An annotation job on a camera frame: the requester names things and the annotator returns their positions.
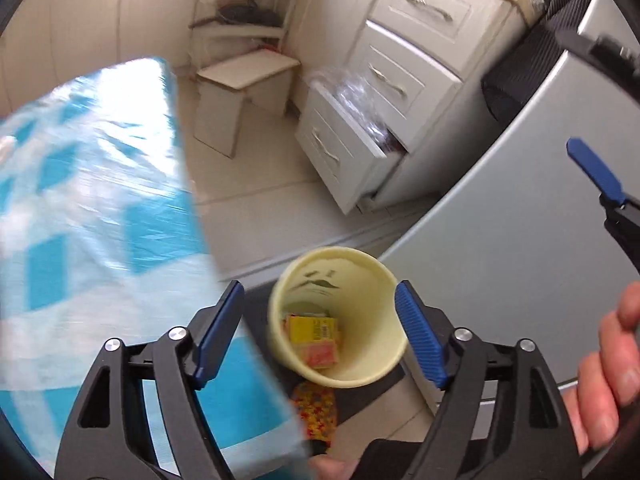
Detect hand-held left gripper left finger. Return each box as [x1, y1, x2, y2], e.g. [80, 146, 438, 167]
[54, 280, 246, 480]

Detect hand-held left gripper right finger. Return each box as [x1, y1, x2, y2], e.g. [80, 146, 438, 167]
[395, 280, 583, 480]

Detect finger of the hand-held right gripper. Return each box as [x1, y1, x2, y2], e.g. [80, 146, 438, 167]
[555, 27, 640, 101]
[566, 137, 640, 281]

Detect pale yellow waste bin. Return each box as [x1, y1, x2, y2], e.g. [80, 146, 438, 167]
[267, 246, 412, 390]

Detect person's right hand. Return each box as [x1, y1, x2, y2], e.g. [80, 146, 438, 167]
[575, 282, 640, 453]

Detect yellow red printed carton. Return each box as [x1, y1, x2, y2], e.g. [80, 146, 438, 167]
[285, 312, 343, 370]

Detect grey refrigerator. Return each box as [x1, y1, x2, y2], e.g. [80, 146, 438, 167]
[370, 0, 640, 411]

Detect yellow red patterned slipper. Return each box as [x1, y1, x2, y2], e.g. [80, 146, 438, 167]
[290, 382, 340, 443]

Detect blue white checked tablecloth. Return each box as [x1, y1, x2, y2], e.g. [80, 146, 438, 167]
[0, 55, 313, 480]

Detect white cabinet with small drawers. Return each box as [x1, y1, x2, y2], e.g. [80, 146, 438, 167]
[295, 0, 531, 216]

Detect small white stool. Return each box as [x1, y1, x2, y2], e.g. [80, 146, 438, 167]
[195, 50, 301, 158]

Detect plastic bags in drawer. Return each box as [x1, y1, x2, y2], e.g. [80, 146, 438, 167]
[310, 65, 398, 153]

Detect white shelf rack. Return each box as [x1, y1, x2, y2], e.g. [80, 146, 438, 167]
[187, 0, 307, 66]

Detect dark wok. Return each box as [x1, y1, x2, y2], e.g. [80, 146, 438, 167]
[215, 0, 283, 28]

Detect white cabinet with doors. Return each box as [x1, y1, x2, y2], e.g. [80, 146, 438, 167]
[0, 0, 211, 106]

